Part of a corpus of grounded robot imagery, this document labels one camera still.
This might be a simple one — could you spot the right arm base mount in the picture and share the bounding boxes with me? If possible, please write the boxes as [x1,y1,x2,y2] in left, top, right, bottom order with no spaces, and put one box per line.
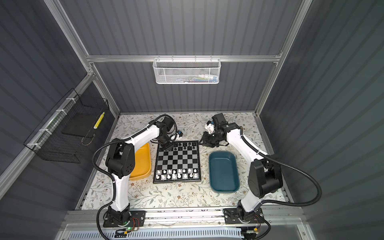
[223,206,264,225]

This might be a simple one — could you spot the black foam pad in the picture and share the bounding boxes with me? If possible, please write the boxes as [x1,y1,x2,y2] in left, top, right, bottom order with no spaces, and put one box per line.
[62,113,97,138]

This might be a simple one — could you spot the yellow plastic tray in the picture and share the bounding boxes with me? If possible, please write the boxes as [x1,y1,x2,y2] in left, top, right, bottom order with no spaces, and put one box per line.
[130,143,152,181]

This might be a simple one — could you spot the black white chess board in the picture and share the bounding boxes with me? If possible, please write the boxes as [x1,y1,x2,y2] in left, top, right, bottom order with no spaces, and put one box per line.
[153,141,202,184]

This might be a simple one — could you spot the black wire mesh basket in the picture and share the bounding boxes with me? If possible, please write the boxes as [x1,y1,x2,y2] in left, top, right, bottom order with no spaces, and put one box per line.
[24,92,114,164]

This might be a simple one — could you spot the left black corrugated cable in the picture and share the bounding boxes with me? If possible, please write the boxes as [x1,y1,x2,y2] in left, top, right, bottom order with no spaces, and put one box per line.
[91,113,178,240]

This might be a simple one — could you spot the teal plastic tray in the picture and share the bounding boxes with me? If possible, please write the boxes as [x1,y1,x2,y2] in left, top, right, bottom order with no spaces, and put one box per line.
[209,151,240,194]

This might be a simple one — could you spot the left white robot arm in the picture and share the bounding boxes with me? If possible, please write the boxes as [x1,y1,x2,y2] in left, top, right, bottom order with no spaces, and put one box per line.
[106,114,178,225]

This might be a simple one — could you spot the markers in white basket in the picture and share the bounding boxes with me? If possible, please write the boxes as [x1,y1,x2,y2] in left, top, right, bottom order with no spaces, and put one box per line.
[178,74,219,84]

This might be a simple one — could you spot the white wire mesh basket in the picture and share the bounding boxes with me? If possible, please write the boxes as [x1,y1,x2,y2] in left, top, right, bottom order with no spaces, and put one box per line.
[153,59,222,85]

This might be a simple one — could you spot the yellow marker pen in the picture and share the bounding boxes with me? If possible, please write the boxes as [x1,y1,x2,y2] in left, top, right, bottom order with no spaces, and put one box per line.
[93,112,105,130]

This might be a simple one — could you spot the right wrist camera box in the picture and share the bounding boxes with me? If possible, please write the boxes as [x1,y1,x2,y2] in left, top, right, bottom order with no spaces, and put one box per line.
[205,113,228,134]

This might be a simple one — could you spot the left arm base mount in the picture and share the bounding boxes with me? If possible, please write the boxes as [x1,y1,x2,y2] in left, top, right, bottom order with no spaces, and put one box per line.
[103,209,147,228]

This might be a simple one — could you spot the aluminium front rail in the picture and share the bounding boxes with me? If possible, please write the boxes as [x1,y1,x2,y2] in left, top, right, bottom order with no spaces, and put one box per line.
[59,205,307,231]

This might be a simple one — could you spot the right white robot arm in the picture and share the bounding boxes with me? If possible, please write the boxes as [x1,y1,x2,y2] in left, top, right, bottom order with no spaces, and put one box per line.
[199,113,283,222]

